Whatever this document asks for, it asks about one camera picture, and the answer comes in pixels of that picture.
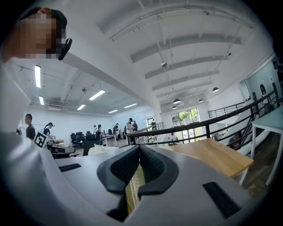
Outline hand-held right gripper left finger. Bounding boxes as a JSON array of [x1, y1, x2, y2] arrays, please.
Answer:
[[96, 145, 141, 222]]

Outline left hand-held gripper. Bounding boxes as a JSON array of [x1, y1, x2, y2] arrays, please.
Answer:
[[33, 131, 80, 159]]

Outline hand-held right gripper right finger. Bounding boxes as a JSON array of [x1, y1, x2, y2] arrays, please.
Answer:
[[137, 144, 180, 197]]

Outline pale yellow clothes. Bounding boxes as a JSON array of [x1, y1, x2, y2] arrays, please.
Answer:
[[88, 144, 145, 214]]

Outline black chair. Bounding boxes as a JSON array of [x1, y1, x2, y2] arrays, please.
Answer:
[[83, 139, 100, 156]]

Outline group of black office chairs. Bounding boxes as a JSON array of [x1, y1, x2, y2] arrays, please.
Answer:
[[70, 130, 113, 147]]

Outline person's white shirt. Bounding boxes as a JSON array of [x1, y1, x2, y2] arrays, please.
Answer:
[[0, 58, 32, 136]]

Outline wooden table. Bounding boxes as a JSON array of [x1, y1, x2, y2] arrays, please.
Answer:
[[170, 138, 254, 179]]

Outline large glass window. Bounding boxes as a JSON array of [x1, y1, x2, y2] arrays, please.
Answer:
[[170, 108, 201, 127]]

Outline black metal railing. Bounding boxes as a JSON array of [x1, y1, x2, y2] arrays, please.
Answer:
[[125, 83, 283, 151]]

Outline row of ceiling tube lights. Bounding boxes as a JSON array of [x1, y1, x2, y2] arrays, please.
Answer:
[[34, 64, 138, 114]]

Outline person's head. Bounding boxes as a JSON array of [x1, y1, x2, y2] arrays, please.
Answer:
[[1, 8, 68, 64]]

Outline white table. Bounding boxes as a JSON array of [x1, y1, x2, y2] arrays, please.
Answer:
[[250, 105, 283, 186]]

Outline black head-worn camera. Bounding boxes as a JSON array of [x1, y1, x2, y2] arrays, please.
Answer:
[[57, 38, 73, 61]]

